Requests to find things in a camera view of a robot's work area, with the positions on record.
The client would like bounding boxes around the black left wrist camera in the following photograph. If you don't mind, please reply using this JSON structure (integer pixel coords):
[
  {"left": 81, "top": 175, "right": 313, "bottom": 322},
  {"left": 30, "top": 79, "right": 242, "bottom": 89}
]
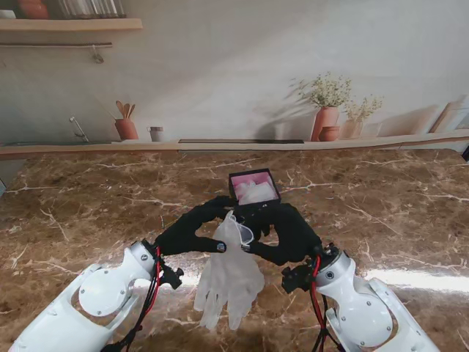
[{"left": 163, "top": 265, "right": 185, "bottom": 290}]

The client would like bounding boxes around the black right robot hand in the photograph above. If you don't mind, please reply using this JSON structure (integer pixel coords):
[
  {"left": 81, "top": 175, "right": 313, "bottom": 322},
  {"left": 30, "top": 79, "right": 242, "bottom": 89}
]
[{"left": 240, "top": 202, "right": 323, "bottom": 267}]

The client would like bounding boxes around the red black right arm cable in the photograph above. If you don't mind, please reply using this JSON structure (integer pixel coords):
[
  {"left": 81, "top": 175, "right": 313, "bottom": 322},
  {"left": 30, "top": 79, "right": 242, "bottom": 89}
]
[{"left": 309, "top": 254, "right": 341, "bottom": 352}]

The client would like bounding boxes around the black box pink inside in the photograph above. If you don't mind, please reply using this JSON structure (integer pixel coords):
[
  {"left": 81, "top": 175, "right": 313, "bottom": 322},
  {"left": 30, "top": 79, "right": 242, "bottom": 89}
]
[{"left": 228, "top": 167, "right": 282, "bottom": 213}]

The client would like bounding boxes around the red black left arm cable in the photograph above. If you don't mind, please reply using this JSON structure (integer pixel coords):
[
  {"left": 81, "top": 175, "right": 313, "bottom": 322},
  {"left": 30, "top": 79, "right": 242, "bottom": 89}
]
[{"left": 106, "top": 247, "right": 166, "bottom": 352}]

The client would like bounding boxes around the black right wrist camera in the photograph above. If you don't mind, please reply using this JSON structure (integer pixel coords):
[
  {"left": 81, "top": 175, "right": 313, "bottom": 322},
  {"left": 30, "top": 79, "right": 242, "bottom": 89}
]
[{"left": 281, "top": 263, "right": 313, "bottom": 294}]

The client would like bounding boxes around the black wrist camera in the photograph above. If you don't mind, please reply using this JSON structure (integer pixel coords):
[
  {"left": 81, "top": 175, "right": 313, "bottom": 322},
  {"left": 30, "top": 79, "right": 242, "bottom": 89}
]
[
  {"left": 281, "top": 263, "right": 313, "bottom": 294},
  {"left": 163, "top": 265, "right": 185, "bottom": 290}
]

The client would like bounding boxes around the printed kitchen scene backdrop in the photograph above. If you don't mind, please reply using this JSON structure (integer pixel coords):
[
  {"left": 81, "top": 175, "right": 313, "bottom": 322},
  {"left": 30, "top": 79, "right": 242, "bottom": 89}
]
[{"left": 0, "top": 0, "right": 469, "bottom": 161}]

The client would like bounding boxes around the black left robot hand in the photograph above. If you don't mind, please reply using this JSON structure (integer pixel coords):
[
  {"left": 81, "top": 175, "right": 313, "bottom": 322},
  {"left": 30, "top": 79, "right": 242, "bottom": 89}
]
[{"left": 154, "top": 196, "right": 239, "bottom": 257}]

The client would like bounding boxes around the red black arm cable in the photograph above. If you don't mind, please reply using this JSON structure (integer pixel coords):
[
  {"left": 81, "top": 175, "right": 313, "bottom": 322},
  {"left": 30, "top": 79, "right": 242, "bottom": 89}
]
[
  {"left": 309, "top": 254, "right": 341, "bottom": 352},
  {"left": 106, "top": 247, "right": 166, "bottom": 352}
]

